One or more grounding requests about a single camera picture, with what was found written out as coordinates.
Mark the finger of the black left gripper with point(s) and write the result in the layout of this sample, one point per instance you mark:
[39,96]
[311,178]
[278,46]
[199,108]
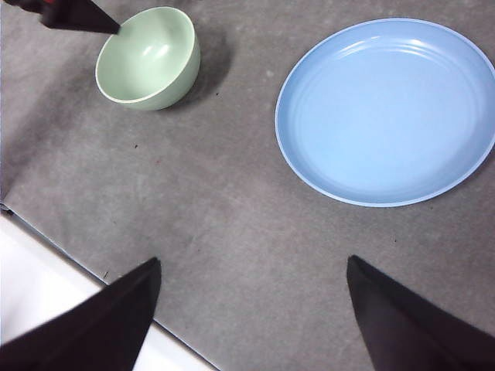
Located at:
[77,15]

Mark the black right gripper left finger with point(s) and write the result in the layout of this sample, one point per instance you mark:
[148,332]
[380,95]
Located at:
[96,332]

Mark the green ribbed bowl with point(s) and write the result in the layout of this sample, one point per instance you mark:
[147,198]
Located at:
[147,65]

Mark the blue round plate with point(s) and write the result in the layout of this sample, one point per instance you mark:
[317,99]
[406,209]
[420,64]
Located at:
[386,116]

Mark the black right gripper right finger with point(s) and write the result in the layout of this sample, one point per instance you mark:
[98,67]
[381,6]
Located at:
[406,332]

